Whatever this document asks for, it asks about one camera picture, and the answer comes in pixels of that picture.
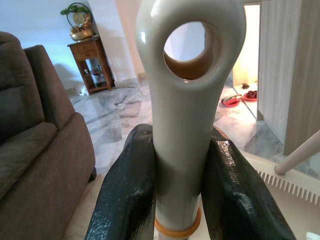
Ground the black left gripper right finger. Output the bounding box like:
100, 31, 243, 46
199, 126, 298, 240

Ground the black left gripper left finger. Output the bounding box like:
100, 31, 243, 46
84, 123, 159, 240

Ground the cream long-handled dustpan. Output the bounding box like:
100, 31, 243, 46
243, 129, 320, 240

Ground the red plate with cups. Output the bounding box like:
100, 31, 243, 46
243, 90, 259, 102

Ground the brown fabric sofa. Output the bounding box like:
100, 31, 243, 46
0, 31, 98, 240

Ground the light wood grain cabinet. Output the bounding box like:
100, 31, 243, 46
257, 0, 320, 156

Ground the brown wooden side table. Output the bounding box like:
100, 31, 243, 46
66, 36, 116, 96

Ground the brass bowl bonsai ornament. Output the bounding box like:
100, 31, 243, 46
59, 2, 95, 42

